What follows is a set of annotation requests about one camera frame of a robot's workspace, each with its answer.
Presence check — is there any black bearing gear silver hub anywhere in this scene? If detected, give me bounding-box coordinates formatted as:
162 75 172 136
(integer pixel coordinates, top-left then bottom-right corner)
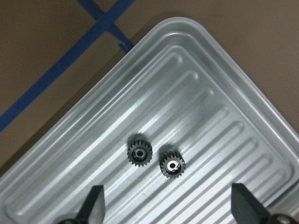
159 145 186 179

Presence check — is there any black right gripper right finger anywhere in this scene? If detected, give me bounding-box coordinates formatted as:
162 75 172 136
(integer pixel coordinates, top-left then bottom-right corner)
231 183 298 224

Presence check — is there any ribbed metal tray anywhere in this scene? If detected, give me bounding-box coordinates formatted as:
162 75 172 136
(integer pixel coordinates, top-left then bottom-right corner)
0 17 299 224

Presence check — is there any black bearing gear dark hub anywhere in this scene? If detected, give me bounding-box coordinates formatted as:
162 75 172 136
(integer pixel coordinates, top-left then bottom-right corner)
127 133 153 167

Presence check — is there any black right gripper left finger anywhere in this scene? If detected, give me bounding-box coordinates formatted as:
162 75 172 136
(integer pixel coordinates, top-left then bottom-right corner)
57 185 105 224

